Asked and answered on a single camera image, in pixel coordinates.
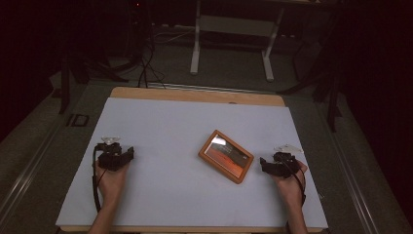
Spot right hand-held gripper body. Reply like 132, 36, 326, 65
271, 144, 305, 179

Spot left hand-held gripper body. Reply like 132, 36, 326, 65
94, 136, 131, 173

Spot wooden photo frame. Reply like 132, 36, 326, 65
198, 129, 255, 185

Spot person's right hand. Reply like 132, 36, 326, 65
271, 160, 309, 207

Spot person's left hand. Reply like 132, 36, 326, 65
94, 160, 131, 205

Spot white table sheet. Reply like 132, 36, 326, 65
56, 97, 329, 229

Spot black tripod stand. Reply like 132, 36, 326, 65
278, 19, 344, 134

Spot black stand legs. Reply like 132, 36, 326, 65
57, 48, 131, 115

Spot wooden table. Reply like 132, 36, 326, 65
59, 86, 325, 234

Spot white metal stand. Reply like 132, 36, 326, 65
189, 0, 286, 83

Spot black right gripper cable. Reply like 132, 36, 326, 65
282, 159, 308, 208

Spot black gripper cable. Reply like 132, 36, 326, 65
282, 159, 308, 208
91, 143, 109, 215

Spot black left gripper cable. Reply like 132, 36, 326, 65
91, 143, 109, 215

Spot black floor bracket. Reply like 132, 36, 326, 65
65, 113, 91, 128

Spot metal floor rail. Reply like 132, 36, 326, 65
0, 120, 63, 225
319, 106, 382, 234

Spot black floor cables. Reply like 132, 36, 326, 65
137, 32, 168, 90

